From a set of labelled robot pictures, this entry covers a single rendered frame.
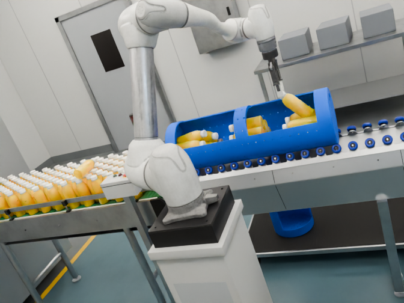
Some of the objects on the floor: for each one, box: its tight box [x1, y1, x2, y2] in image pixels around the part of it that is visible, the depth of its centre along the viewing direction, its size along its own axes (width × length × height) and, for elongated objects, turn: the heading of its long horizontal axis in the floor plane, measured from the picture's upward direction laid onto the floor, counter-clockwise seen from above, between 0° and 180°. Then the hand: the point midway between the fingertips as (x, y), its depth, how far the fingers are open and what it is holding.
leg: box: [376, 199, 404, 298], centre depth 209 cm, size 6×6×63 cm
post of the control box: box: [123, 196, 176, 303], centre depth 234 cm, size 4×4×100 cm
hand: (279, 89), depth 196 cm, fingers closed on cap, 4 cm apart
